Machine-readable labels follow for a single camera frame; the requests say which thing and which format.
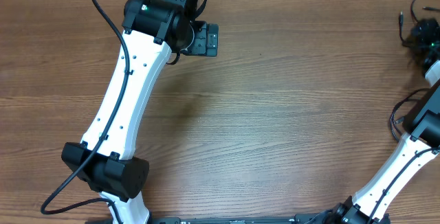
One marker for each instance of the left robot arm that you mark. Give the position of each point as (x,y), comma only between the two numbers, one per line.
(154,33)

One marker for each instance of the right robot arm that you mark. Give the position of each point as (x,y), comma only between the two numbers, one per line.
(418,145)

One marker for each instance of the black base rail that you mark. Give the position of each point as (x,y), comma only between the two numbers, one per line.
(297,219)

